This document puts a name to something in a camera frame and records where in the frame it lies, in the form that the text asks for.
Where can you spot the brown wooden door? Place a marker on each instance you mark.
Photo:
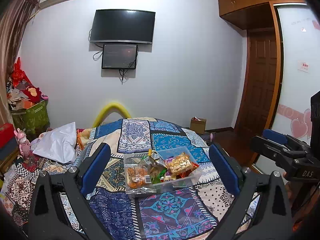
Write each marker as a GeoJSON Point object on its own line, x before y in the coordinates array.
{"type": "Point", "coordinates": [259, 84]}

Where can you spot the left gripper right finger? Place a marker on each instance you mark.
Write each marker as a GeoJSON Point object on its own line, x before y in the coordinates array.
{"type": "Point", "coordinates": [272, 218]}

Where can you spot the cardboard box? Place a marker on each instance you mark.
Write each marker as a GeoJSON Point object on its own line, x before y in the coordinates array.
{"type": "Point", "coordinates": [198, 125]}

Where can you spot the yellow curved foam tube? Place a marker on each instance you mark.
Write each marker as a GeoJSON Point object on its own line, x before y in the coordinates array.
{"type": "Point", "coordinates": [108, 109]}

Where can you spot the clear plastic storage bin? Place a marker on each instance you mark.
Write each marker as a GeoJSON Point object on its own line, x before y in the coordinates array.
{"type": "Point", "coordinates": [162, 179]}

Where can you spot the white sliding wardrobe door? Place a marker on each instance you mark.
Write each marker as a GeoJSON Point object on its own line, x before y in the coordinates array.
{"type": "Point", "coordinates": [299, 31]}

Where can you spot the patchwork patterned bedspread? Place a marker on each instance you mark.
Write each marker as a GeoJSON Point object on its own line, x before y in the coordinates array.
{"type": "Point", "coordinates": [186, 213]}

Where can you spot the clear bag of peanut brittle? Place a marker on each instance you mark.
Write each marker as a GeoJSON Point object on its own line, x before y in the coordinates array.
{"type": "Point", "coordinates": [177, 165]}

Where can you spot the orange snack bag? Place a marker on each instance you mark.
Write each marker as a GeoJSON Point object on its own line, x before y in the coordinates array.
{"type": "Point", "coordinates": [137, 176]}

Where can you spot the red and silver snack packet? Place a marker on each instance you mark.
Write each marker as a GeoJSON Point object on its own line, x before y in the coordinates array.
{"type": "Point", "coordinates": [188, 172]}

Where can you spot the pink plush toy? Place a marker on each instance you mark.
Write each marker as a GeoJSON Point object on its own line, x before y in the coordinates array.
{"type": "Point", "coordinates": [23, 142]}

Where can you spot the red and grey box stack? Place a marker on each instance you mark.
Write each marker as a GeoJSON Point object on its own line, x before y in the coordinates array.
{"type": "Point", "coordinates": [8, 143]}

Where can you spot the black wall television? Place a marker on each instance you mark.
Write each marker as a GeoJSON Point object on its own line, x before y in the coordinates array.
{"type": "Point", "coordinates": [120, 25]}

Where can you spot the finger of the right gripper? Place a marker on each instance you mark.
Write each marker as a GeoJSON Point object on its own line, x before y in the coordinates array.
{"type": "Point", "coordinates": [275, 136]}
{"type": "Point", "coordinates": [277, 149]}

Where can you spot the white pillow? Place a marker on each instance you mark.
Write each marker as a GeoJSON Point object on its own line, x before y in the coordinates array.
{"type": "Point", "coordinates": [59, 144]}

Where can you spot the striped brown curtain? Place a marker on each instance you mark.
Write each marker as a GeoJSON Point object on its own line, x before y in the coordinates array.
{"type": "Point", "coordinates": [13, 24]}

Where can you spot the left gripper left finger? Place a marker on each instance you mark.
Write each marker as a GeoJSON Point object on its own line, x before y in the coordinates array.
{"type": "Point", "coordinates": [47, 218]}

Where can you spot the small black wall monitor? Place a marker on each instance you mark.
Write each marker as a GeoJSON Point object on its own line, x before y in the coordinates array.
{"type": "Point", "coordinates": [119, 56]}

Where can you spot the red decorations pile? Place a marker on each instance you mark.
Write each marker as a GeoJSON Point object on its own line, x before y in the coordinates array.
{"type": "Point", "coordinates": [21, 93]}

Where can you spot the green storage box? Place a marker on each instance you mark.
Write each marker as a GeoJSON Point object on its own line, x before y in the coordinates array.
{"type": "Point", "coordinates": [34, 120]}

